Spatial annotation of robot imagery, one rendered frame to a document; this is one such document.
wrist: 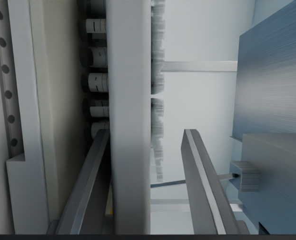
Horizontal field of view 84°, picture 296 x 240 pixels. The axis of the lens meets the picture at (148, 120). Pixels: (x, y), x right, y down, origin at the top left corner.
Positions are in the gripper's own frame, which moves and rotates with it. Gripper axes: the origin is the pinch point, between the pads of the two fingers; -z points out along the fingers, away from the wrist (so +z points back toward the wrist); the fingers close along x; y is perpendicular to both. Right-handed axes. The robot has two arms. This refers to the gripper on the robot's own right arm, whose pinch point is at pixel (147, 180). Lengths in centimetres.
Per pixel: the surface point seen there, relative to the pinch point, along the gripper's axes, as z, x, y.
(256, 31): -52, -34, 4
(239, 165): -8.1, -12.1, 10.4
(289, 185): -3.6, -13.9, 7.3
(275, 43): -41, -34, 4
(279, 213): -2.3, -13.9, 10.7
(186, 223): -132, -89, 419
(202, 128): -264, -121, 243
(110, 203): -2.9, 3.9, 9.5
